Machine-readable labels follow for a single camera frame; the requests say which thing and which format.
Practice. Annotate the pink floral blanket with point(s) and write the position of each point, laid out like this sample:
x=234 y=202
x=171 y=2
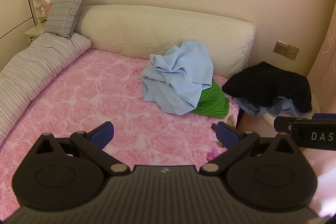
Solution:
x=92 y=98

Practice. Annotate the gold wall switch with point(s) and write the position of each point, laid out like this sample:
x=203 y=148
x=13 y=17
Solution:
x=279 y=47

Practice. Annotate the blue jeans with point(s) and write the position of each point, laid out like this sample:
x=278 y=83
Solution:
x=278 y=108

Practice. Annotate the striped grey duvet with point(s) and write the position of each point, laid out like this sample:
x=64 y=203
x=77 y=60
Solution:
x=34 y=64

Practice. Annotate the white nightstand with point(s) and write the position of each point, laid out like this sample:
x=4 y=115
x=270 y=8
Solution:
x=34 y=32

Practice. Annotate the light blue sweatshirt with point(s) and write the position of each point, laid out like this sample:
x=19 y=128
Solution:
x=178 y=77

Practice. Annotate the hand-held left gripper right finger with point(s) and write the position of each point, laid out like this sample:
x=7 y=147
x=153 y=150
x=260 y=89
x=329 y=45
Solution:
x=227 y=135

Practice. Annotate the pink curtain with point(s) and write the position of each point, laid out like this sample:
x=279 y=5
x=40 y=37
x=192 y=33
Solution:
x=324 y=69

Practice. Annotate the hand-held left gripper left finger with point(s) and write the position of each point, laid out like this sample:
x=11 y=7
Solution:
x=103 y=134

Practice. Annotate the black garment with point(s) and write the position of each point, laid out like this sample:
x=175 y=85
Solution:
x=267 y=82

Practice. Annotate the grey checked pillow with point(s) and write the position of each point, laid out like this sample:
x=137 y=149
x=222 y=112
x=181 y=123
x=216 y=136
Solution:
x=65 y=11

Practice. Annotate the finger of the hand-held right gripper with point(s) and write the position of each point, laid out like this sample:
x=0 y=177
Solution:
x=281 y=124

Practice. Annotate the gold wall socket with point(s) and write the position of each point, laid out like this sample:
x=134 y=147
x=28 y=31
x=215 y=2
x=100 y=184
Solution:
x=292 y=52

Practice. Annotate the small shelf with bottles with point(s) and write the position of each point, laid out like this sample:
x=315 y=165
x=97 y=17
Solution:
x=42 y=7

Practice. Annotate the white quilted headboard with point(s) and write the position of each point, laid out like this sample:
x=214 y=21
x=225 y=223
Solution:
x=157 y=29

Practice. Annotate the green knitted sweater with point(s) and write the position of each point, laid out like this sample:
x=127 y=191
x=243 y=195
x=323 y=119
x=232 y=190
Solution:
x=212 y=100

